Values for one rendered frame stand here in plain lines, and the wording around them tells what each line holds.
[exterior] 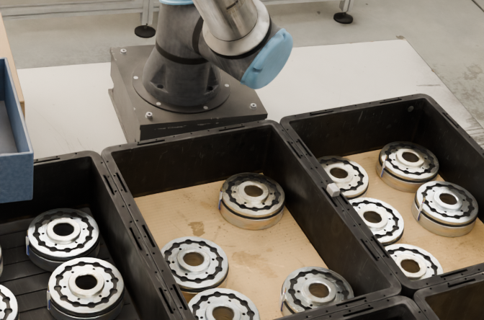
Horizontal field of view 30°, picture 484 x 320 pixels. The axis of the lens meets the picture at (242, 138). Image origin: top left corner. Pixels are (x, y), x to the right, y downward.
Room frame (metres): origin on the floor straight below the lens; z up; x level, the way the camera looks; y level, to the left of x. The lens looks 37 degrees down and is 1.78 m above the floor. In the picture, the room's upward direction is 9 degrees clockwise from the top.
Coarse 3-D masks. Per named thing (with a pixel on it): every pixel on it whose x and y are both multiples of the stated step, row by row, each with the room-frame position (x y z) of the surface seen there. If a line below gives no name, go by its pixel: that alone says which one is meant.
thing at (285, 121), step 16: (416, 96) 1.33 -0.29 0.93; (320, 112) 1.23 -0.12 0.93; (336, 112) 1.24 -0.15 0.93; (288, 128) 1.17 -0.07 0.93; (304, 144) 1.14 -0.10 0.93; (320, 176) 1.07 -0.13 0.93; (352, 208) 1.00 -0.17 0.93; (368, 240) 0.94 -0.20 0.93; (384, 256) 0.92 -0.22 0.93; (400, 272) 0.89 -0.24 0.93; (448, 272) 0.90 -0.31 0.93; (464, 272) 0.91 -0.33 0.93; (416, 288) 0.86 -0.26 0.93
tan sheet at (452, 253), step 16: (352, 160) 1.25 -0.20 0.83; (368, 160) 1.26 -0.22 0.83; (368, 176) 1.21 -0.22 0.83; (368, 192) 1.17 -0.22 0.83; (384, 192) 1.17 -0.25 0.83; (400, 192) 1.18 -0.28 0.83; (400, 208) 1.14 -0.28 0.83; (416, 224) 1.11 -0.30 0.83; (480, 224) 1.13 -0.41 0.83; (416, 240) 1.07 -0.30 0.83; (432, 240) 1.08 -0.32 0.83; (448, 240) 1.08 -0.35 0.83; (464, 240) 1.09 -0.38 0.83; (480, 240) 1.09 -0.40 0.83; (448, 256) 1.04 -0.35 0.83; (464, 256) 1.05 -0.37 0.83; (480, 256) 1.06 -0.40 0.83
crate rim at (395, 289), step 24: (264, 120) 1.19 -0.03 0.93; (120, 144) 1.07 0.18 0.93; (144, 144) 1.08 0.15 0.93; (168, 144) 1.09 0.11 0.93; (288, 144) 1.13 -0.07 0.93; (312, 168) 1.08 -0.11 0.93; (120, 192) 0.96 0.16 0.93; (144, 240) 0.87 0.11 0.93; (360, 240) 0.94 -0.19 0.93; (384, 264) 0.90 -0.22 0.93; (168, 288) 0.79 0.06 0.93; (312, 312) 0.79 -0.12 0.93
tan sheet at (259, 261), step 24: (168, 192) 1.09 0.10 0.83; (192, 192) 1.10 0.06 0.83; (216, 192) 1.11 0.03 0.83; (144, 216) 1.03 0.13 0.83; (168, 216) 1.03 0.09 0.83; (192, 216) 1.04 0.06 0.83; (216, 216) 1.05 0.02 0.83; (288, 216) 1.08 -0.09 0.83; (168, 240) 0.98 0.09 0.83; (216, 240) 1.00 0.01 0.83; (240, 240) 1.01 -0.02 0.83; (264, 240) 1.02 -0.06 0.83; (288, 240) 1.02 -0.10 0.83; (240, 264) 0.96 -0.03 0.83; (264, 264) 0.96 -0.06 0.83; (288, 264) 0.97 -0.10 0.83; (312, 264) 0.98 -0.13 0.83; (240, 288) 0.91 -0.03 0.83; (264, 288) 0.92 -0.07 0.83; (264, 312) 0.87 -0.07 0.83
